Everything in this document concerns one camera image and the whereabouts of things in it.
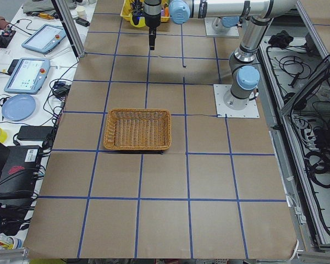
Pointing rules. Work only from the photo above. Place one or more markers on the orange toy carrot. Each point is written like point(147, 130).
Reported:
point(166, 11)

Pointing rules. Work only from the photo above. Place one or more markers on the black cloth bundle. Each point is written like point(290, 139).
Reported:
point(280, 40)

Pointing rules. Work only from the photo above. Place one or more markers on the aluminium frame post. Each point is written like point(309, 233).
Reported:
point(68, 23)

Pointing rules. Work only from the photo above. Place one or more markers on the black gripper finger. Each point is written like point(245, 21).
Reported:
point(152, 37)

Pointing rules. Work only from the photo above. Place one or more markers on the upper teach pendant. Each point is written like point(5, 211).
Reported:
point(45, 39)

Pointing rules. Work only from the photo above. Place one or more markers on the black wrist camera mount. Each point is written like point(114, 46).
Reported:
point(136, 8)

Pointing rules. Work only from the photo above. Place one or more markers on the black computer box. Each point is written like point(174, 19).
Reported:
point(19, 166)

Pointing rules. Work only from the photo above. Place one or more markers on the blue plate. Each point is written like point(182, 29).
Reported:
point(18, 107)

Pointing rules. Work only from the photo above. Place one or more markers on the lower teach pendant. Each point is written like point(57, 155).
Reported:
point(28, 76)

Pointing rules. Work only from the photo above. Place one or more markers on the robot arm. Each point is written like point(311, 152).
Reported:
point(226, 21)
point(261, 13)

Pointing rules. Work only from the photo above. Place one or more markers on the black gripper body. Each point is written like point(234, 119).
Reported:
point(152, 20)

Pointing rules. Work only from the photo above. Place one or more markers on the brown wicker basket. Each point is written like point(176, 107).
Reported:
point(131, 129)

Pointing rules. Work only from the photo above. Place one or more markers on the teach pendant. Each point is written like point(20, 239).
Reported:
point(28, 76)
point(45, 39)

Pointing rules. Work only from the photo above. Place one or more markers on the yellow woven tray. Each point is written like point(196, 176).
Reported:
point(126, 10)

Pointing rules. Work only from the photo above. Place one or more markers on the clear yellow tape roll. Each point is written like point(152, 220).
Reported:
point(138, 21)

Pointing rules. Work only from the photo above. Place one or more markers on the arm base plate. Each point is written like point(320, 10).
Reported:
point(221, 31)
point(227, 106)

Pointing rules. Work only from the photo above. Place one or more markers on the black power adapter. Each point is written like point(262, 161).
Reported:
point(32, 133)

